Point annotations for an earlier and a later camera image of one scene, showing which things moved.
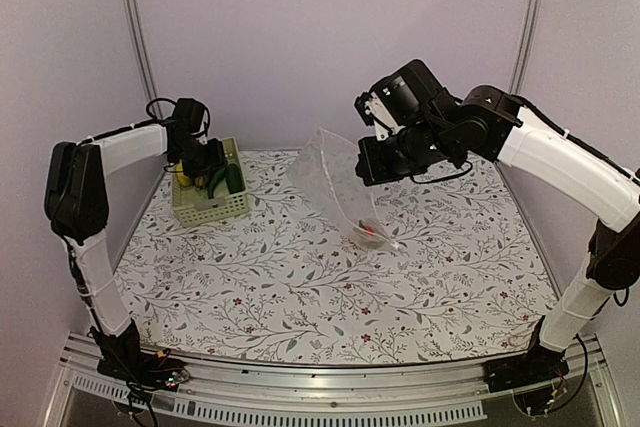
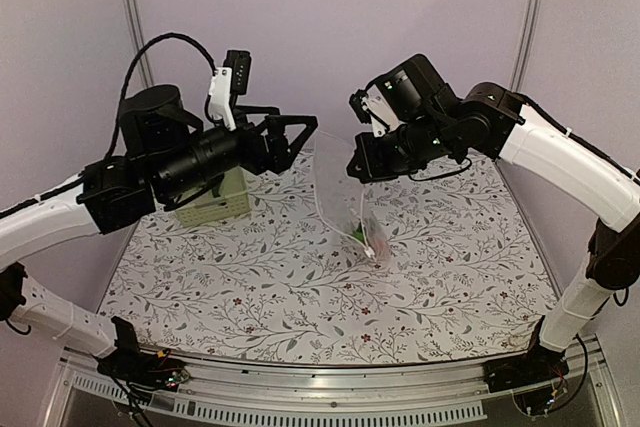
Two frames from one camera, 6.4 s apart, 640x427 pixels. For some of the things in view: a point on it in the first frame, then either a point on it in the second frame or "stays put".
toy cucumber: [235, 181] to [359, 234]
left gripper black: [217, 159] to [278, 155]
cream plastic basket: [193, 206] stays put
